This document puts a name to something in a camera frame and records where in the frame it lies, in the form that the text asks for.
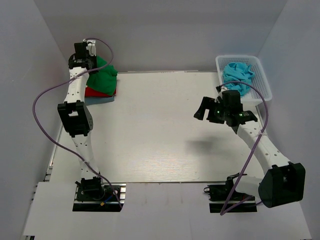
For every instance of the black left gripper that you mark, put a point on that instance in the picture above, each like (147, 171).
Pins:
(94, 69)

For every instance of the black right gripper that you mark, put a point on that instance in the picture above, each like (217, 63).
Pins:
(206, 103)

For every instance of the green t-shirt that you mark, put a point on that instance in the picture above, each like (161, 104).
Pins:
(104, 81)

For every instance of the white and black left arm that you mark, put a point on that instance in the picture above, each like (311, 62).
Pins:
(77, 120)

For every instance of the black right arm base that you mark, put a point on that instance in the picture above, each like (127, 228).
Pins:
(218, 194)

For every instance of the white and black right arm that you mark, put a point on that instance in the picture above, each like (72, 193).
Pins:
(283, 181)

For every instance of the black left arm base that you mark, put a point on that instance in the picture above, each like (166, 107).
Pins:
(98, 197)

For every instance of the folded red t-shirt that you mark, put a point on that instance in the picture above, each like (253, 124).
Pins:
(91, 93)

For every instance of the folded light blue t-shirt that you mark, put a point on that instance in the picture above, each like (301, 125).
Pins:
(94, 100)

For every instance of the crumpled cyan t-shirt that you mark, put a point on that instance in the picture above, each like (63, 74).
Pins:
(236, 75)

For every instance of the white perforated plastic basket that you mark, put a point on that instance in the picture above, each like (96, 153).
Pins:
(259, 81)

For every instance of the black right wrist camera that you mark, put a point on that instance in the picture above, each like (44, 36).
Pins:
(233, 97)

